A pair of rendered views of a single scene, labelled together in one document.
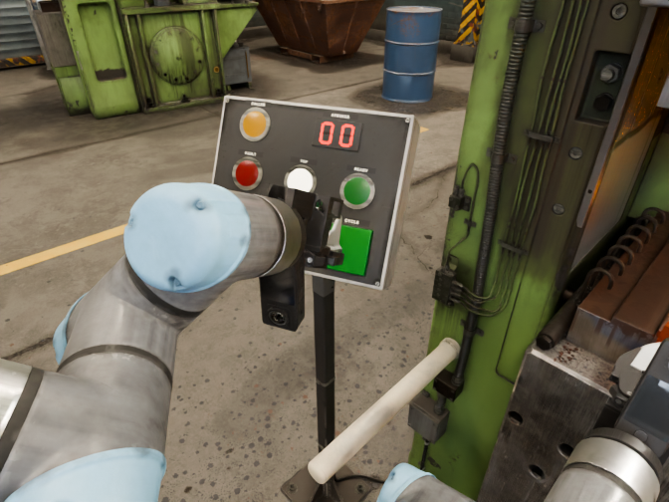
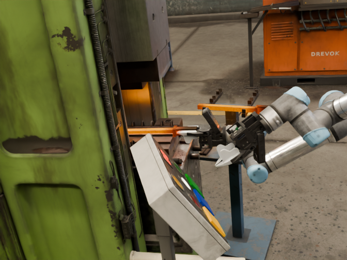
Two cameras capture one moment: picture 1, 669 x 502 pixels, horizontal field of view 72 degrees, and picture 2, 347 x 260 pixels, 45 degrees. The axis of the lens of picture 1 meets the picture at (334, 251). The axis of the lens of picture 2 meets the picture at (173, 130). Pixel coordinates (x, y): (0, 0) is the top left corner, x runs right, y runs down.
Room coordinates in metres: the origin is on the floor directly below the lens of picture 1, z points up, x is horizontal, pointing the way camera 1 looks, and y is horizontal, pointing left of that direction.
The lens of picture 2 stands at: (1.26, 0.97, 1.76)
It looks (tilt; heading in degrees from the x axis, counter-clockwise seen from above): 25 degrees down; 239
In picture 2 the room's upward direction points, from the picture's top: 7 degrees counter-clockwise
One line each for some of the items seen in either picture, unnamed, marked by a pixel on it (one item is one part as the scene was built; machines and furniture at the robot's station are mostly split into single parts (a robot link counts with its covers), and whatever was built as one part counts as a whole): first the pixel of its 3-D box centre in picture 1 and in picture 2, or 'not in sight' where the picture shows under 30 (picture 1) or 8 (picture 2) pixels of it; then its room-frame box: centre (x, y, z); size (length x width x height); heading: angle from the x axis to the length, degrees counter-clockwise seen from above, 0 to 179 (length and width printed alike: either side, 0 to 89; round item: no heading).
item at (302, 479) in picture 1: (326, 481); not in sight; (0.78, 0.03, 0.05); 0.22 x 0.22 x 0.09; 45
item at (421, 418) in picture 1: (428, 416); not in sight; (0.78, -0.25, 0.36); 0.09 x 0.07 x 0.12; 45
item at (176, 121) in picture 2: not in sight; (169, 127); (0.35, -0.59, 0.95); 0.12 x 0.08 x 0.06; 135
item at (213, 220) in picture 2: not in sight; (212, 222); (0.69, 0.17, 1.01); 0.07 x 0.05 x 0.07; 70
